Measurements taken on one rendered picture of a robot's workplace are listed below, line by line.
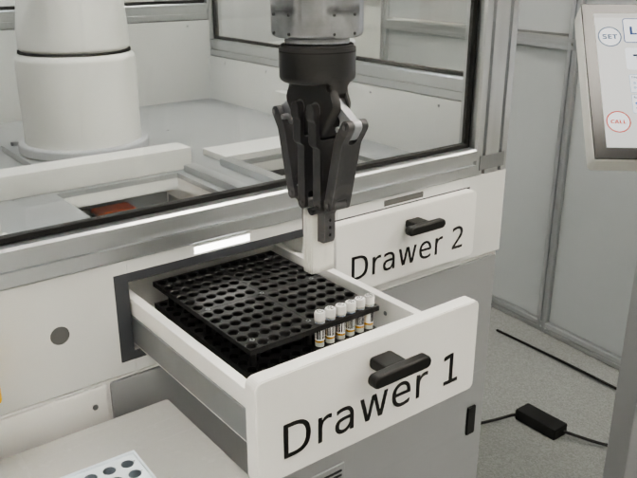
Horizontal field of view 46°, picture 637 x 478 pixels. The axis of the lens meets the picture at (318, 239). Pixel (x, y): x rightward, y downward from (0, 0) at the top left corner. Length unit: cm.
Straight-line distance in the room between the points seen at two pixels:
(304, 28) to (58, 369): 48
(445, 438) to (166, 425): 65
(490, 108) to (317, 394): 67
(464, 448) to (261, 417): 85
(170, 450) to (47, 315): 20
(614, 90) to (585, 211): 128
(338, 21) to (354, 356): 31
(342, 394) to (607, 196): 195
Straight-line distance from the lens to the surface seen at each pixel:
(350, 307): 85
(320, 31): 71
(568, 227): 272
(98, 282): 90
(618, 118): 140
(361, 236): 108
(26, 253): 86
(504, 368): 262
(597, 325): 274
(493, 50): 123
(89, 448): 91
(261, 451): 71
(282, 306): 87
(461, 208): 121
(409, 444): 137
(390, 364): 73
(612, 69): 144
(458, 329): 83
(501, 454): 221
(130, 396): 98
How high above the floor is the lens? 127
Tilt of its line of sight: 20 degrees down
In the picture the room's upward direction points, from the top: straight up
